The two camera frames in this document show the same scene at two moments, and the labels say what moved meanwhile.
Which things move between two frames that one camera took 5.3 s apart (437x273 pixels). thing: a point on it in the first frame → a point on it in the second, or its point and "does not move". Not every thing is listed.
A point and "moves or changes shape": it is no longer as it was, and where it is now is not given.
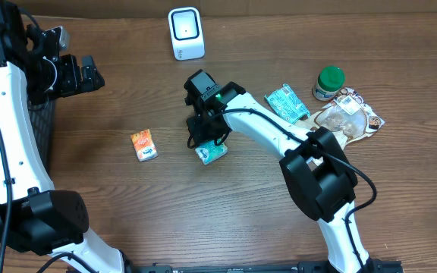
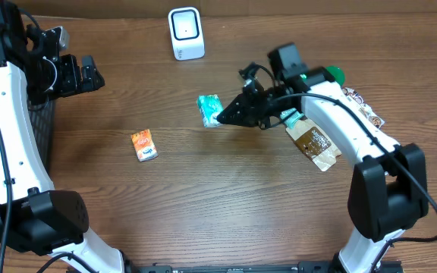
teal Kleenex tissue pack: x=209 y=152 moves or changes shape
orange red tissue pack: x=145 y=148 does not move
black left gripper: x=76 y=73 does not move
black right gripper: x=196 y=125 → x=249 y=115
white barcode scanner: x=187 y=32 does not move
